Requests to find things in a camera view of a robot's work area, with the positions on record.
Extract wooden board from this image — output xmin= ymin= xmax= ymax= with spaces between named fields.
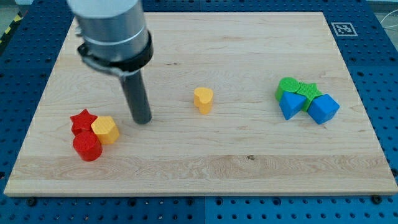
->
xmin=4 ymin=12 xmax=397 ymax=197

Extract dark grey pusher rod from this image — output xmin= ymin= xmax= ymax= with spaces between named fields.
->
xmin=120 ymin=70 xmax=152 ymax=124

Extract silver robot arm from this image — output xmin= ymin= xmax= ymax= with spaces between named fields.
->
xmin=67 ymin=0 xmax=154 ymax=76

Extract white fiducial marker tag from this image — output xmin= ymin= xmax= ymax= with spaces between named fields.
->
xmin=331 ymin=22 xmax=358 ymax=37

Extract blue triangle block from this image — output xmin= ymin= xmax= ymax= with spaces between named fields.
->
xmin=279 ymin=91 xmax=306 ymax=120

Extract red star block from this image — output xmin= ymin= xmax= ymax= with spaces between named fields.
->
xmin=70 ymin=109 xmax=97 ymax=136

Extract green cylinder block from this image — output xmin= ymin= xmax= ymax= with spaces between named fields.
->
xmin=274 ymin=77 xmax=300 ymax=101

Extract blue cube block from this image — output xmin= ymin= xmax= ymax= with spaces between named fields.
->
xmin=307 ymin=94 xmax=340 ymax=124

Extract yellow heart block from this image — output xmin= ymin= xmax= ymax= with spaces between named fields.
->
xmin=193 ymin=87 xmax=214 ymax=114

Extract yellow hexagon block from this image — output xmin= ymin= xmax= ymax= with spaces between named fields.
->
xmin=91 ymin=116 xmax=119 ymax=144

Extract red cylinder block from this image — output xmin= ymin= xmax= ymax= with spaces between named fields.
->
xmin=72 ymin=131 xmax=103 ymax=162

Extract white cable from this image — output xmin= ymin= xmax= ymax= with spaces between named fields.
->
xmin=379 ymin=8 xmax=398 ymax=33

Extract green star block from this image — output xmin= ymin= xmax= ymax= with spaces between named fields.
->
xmin=296 ymin=82 xmax=323 ymax=111

